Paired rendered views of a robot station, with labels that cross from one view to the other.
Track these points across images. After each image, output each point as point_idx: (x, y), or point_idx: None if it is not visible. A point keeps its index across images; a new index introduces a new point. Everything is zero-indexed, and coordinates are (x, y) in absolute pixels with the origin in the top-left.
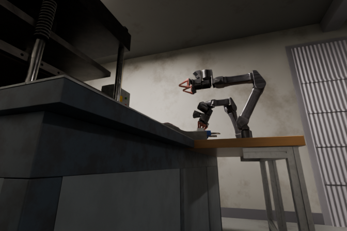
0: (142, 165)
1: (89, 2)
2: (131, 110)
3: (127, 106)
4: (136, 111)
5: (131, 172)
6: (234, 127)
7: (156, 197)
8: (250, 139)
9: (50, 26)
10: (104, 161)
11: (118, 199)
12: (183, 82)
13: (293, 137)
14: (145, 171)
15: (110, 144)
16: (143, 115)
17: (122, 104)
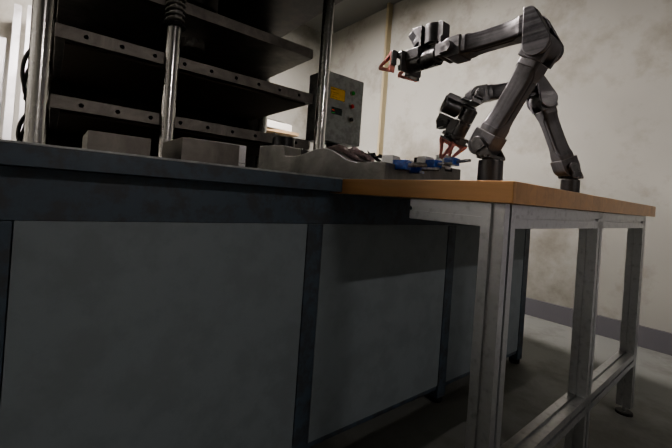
0: (171, 215)
1: None
2: (92, 151)
3: (78, 148)
4: (104, 151)
5: (145, 223)
6: (548, 145)
7: (216, 257)
8: (417, 184)
9: None
10: (80, 209)
11: (116, 249)
12: (385, 61)
13: (492, 185)
14: (182, 223)
15: (90, 191)
16: (126, 155)
17: (65, 147)
